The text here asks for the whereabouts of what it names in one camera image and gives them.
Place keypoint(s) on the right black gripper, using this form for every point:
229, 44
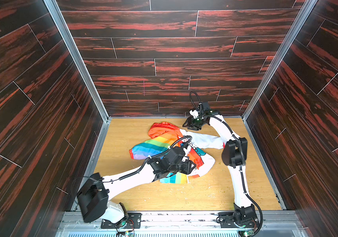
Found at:
191, 123

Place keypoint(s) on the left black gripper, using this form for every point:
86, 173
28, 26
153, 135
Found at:
185, 165

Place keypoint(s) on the colourful rainbow kids jacket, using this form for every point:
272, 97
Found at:
165, 136

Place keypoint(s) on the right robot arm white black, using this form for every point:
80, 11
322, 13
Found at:
247, 213

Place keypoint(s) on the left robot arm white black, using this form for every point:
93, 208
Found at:
94, 197

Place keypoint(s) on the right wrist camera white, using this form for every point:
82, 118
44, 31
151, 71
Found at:
194, 114

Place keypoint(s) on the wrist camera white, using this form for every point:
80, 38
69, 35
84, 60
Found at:
186, 147
194, 114

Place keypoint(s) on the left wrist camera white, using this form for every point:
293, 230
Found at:
186, 147

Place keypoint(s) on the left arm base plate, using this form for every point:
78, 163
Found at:
132, 221

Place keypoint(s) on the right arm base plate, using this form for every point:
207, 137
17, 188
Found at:
231, 220

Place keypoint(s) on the aluminium front rail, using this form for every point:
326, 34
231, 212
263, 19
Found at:
183, 224

